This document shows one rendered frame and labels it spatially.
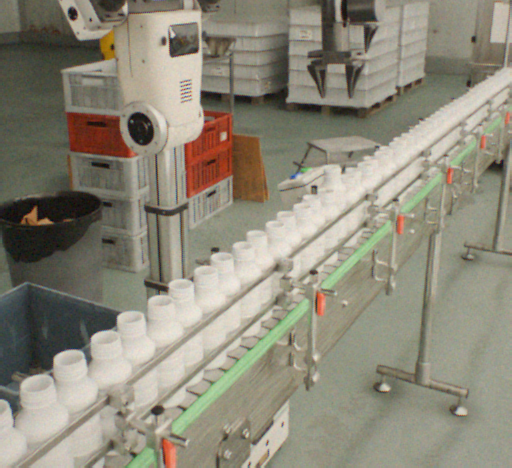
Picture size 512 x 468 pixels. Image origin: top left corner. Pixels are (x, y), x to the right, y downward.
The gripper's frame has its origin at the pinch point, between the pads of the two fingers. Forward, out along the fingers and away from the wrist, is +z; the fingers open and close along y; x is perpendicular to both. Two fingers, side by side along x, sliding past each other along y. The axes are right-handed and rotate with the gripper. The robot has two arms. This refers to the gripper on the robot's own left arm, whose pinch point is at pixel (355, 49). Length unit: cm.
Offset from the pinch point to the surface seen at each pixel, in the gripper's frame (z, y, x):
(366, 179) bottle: 26.5, -16.2, 31.2
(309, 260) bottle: 34, -18, 66
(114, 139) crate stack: 64, 167, -87
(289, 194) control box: 32.0, 2.3, 35.4
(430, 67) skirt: 138, 230, -936
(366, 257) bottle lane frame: 43, -20, 39
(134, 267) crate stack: 136, 159, -86
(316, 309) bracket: 36, -26, 80
